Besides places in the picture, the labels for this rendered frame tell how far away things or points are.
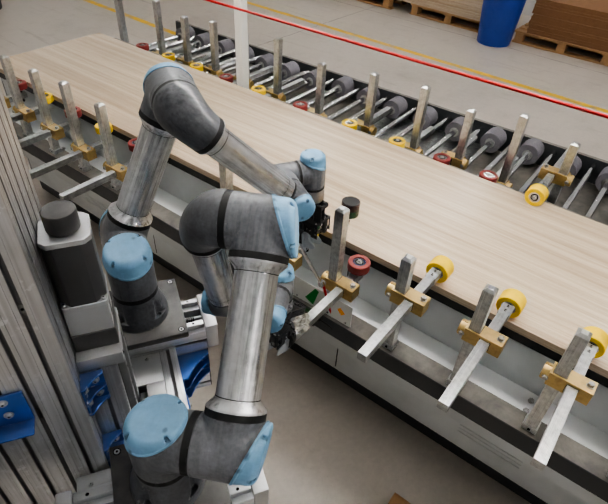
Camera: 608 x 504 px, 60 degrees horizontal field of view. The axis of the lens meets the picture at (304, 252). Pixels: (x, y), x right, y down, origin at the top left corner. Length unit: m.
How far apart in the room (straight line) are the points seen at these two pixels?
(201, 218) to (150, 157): 0.39
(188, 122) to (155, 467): 0.69
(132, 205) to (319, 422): 1.45
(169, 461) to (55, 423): 0.29
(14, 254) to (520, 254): 1.68
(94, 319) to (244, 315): 0.31
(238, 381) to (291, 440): 1.48
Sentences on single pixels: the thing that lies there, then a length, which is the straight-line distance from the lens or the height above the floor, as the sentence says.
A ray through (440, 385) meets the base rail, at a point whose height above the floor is 0.70.
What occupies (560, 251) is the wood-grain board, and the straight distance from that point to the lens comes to 2.17.
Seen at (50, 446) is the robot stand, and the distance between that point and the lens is 1.27.
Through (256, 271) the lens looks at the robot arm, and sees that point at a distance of 0.96.
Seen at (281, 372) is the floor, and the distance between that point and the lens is 2.63.
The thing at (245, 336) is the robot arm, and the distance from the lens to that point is 0.96.
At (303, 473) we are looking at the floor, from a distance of 2.37.
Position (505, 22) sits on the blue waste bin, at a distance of 7.18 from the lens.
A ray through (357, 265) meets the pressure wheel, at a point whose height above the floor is 0.91.
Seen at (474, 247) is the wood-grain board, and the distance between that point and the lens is 2.04.
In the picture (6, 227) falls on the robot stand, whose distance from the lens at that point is 0.86.
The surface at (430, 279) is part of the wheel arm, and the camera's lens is 1.76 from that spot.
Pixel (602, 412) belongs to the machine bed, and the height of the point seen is 0.70.
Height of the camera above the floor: 2.11
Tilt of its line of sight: 40 degrees down
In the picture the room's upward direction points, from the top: 3 degrees clockwise
